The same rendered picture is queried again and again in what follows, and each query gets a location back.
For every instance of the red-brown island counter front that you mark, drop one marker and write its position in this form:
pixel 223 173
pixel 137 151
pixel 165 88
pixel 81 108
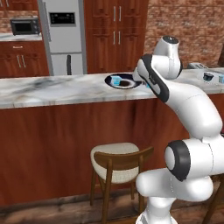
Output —
pixel 58 145

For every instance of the black microwave oven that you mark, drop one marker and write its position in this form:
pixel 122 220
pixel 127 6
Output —
pixel 24 26

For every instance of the red-brown base cupboards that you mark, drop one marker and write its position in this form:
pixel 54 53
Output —
pixel 23 58

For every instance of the red-brown wall cupboards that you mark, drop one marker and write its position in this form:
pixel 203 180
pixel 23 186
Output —
pixel 17 4

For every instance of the dark blue plate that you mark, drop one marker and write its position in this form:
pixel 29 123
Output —
pixel 128 83

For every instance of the silver fridge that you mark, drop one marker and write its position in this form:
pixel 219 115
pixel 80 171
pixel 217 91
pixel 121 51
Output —
pixel 64 38

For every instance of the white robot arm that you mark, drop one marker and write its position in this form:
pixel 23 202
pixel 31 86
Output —
pixel 192 110

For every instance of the grey toaster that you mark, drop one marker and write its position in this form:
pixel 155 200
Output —
pixel 196 65

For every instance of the tall red-brown cupboards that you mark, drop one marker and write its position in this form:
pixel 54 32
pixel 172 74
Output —
pixel 115 38

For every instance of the wooden stool with white cushion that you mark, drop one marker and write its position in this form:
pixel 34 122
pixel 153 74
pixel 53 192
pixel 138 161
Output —
pixel 116 163

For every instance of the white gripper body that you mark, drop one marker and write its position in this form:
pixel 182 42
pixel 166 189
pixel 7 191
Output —
pixel 137 76

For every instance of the blue yogurt container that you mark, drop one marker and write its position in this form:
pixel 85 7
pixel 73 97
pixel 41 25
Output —
pixel 147 85
pixel 208 77
pixel 116 80
pixel 221 80

